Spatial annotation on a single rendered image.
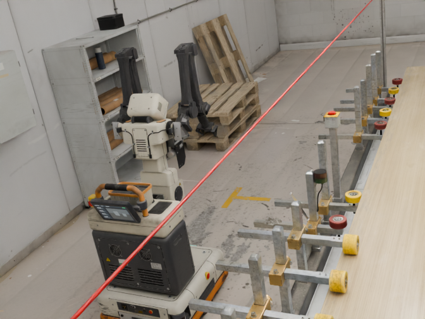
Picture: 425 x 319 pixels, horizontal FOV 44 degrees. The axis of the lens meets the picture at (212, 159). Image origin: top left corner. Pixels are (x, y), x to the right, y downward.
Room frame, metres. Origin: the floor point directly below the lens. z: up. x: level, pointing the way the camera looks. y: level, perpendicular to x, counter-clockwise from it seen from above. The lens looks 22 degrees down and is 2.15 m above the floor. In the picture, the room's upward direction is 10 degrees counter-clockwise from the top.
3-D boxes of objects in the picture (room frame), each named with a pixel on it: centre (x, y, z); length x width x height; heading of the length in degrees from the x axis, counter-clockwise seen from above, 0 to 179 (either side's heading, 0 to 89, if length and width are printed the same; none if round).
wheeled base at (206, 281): (2.86, 0.45, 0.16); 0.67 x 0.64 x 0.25; 151
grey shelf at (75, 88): (4.84, 0.88, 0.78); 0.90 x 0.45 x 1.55; 152
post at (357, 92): (3.27, -1.01, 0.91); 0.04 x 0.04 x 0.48; 62
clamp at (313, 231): (2.14, -0.42, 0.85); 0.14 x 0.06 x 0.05; 152
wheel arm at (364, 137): (3.26, -0.95, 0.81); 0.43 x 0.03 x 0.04; 62
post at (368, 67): (3.71, -1.24, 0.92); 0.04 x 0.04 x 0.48; 62
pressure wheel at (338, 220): (2.07, -0.52, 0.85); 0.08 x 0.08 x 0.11
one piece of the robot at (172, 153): (3.12, 0.31, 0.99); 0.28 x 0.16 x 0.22; 61
